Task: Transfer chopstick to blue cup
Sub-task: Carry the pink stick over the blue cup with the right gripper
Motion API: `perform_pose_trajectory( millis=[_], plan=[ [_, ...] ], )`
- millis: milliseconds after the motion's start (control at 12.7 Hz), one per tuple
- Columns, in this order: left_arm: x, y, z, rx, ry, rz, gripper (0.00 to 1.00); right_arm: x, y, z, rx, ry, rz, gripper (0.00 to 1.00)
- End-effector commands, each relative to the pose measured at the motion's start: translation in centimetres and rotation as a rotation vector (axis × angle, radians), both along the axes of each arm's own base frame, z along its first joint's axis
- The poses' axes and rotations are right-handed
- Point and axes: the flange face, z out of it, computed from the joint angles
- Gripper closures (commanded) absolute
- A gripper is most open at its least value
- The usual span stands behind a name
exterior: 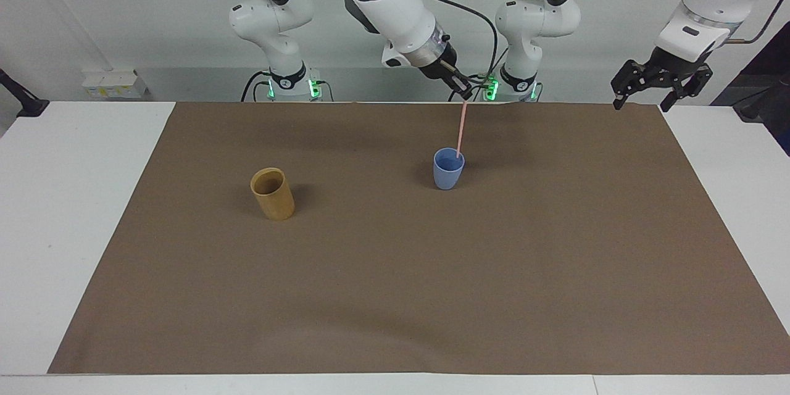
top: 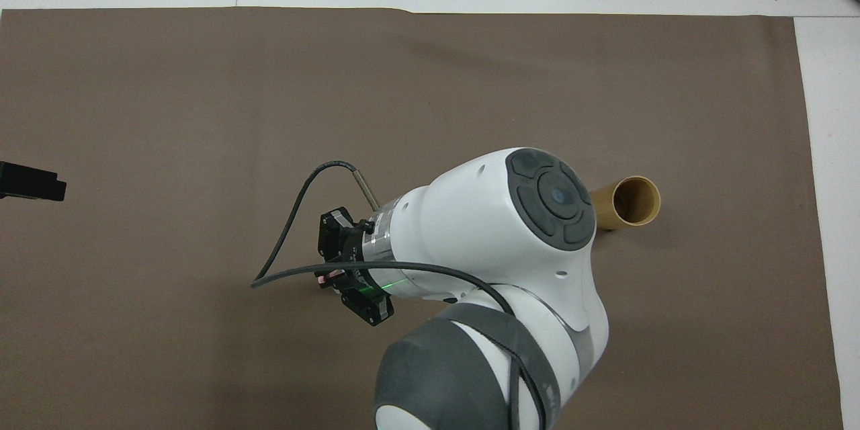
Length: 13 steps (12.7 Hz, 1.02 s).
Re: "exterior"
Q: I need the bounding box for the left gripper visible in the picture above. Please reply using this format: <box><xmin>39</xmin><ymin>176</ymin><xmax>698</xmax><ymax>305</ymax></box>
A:
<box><xmin>610</xmin><ymin>46</ymin><xmax>714</xmax><ymax>114</ymax></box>

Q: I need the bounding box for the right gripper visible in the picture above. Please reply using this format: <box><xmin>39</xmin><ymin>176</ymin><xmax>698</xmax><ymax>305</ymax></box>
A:
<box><xmin>420</xmin><ymin>42</ymin><xmax>461</xmax><ymax>82</ymax></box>

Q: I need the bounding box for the pink chopstick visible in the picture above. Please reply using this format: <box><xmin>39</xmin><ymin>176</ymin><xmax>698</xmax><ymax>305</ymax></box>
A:
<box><xmin>455</xmin><ymin>98</ymin><xmax>470</xmax><ymax>159</ymax></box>

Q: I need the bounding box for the blue cup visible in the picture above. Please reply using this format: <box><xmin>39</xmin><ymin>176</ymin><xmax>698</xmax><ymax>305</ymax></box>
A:
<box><xmin>433</xmin><ymin>148</ymin><xmax>467</xmax><ymax>191</ymax></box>

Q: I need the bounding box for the yellow wooden cup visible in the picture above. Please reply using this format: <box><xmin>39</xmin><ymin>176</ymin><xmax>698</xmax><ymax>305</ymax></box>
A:
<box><xmin>249</xmin><ymin>167</ymin><xmax>296</xmax><ymax>222</ymax></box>

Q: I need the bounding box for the black stand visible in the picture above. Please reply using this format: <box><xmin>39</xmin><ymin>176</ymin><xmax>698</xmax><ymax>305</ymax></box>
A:
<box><xmin>0</xmin><ymin>68</ymin><xmax>50</xmax><ymax>119</ymax></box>

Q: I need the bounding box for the black cable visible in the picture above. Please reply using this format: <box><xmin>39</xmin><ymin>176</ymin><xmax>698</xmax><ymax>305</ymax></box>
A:
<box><xmin>239</xmin><ymin>70</ymin><xmax>272</xmax><ymax>103</ymax></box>
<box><xmin>415</xmin><ymin>0</ymin><xmax>499</xmax><ymax>84</ymax></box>
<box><xmin>725</xmin><ymin>0</ymin><xmax>790</xmax><ymax>46</ymax></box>

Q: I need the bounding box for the white wall socket box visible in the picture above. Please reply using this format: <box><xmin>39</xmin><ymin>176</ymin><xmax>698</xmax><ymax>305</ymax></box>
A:
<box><xmin>81</xmin><ymin>70</ymin><xmax>149</xmax><ymax>100</ymax></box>

